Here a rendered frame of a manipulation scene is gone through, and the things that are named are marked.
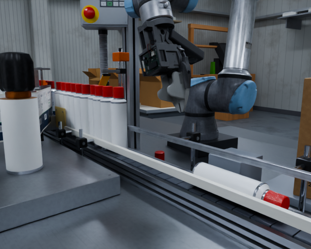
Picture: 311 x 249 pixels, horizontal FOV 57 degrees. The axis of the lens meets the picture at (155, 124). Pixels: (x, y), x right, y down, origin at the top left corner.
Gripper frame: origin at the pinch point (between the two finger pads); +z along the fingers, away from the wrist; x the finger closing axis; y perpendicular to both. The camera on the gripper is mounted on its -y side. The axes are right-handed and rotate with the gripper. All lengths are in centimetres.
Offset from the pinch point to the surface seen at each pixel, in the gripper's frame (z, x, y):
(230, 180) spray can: 17.3, 11.0, 2.5
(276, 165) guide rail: 15.9, 18.4, -2.4
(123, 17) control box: -38.1, -30.0, -10.2
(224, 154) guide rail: 12.6, 6.9, -2.4
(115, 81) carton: -75, -242, -135
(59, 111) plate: -14, -67, 4
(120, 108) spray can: -5.4, -25.5, 1.3
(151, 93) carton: -40, -168, -126
